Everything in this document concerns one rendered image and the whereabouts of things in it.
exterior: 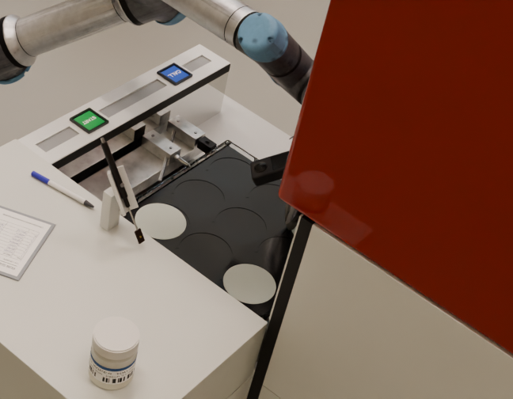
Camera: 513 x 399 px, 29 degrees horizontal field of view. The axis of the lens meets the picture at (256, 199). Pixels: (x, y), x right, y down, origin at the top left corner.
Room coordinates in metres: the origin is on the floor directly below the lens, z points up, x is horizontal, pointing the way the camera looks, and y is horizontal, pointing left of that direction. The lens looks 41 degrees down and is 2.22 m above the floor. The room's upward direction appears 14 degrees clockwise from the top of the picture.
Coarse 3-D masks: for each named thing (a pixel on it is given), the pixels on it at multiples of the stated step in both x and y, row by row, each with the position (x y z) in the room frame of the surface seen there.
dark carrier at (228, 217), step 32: (224, 160) 1.60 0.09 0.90; (160, 192) 1.45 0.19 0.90; (192, 192) 1.48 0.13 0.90; (224, 192) 1.50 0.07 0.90; (256, 192) 1.53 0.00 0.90; (192, 224) 1.39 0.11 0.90; (224, 224) 1.41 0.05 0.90; (256, 224) 1.43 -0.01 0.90; (192, 256) 1.30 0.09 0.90; (224, 256) 1.32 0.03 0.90; (256, 256) 1.34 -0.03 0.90; (224, 288) 1.24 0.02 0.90
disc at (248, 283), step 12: (240, 264) 1.31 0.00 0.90; (252, 264) 1.32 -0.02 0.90; (228, 276) 1.28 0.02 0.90; (240, 276) 1.28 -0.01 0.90; (252, 276) 1.29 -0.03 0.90; (264, 276) 1.30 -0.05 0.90; (228, 288) 1.25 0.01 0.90; (240, 288) 1.25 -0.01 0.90; (252, 288) 1.26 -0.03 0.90; (264, 288) 1.27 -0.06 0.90; (240, 300) 1.22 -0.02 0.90; (252, 300) 1.23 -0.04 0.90; (264, 300) 1.24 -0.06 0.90
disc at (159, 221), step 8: (144, 208) 1.40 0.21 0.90; (152, 208) 1.40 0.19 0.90; (160, 208) 1.41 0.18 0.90; (168, 208) 1.41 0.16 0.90; (176, 208) 1.42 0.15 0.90; (136, 216) 1.37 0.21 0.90; (144, 216) 1.37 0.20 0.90; (152, 216) 1.38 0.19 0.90; (160, 216) 1.39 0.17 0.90; (168, 216) 1.39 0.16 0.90; (176, 216) 1.40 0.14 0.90; (136, 224) 1.35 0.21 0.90; (144, 224) 1.35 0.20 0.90; (152, 224) 1.36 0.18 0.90; (160, 224) 1.36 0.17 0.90; (168, 224) 1.37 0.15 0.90; (176, 224) 1.38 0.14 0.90; (184, 224) 1.38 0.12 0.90; (144, 232) 1.33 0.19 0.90; (152, 232) 1.34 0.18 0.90; (160, 232) 1.34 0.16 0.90; (168, 232) 1.35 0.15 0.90; (176, 232) 1.35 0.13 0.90
